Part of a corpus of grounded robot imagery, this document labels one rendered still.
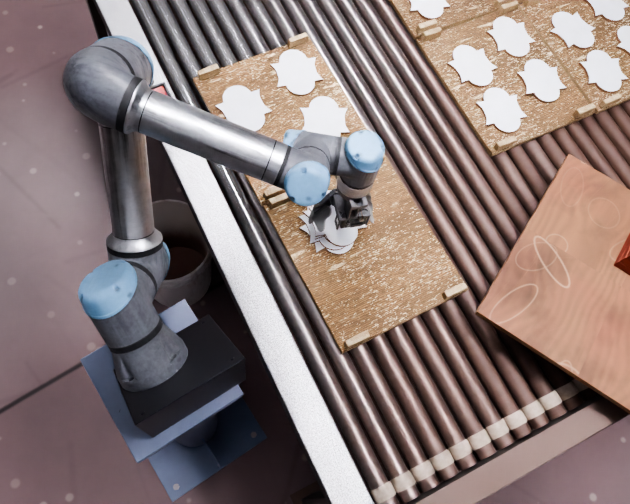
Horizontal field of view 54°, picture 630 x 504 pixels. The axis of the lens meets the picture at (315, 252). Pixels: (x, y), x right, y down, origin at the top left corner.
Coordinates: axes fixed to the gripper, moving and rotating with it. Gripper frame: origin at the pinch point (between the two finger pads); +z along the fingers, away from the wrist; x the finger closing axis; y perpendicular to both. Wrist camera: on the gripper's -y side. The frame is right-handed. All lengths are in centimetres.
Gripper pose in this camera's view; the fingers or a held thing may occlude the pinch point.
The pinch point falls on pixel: (339, 215)
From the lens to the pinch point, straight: 149.6
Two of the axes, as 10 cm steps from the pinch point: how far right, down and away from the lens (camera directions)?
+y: 2.2, 9.1, -3.5
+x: 9.7, -1.7, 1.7
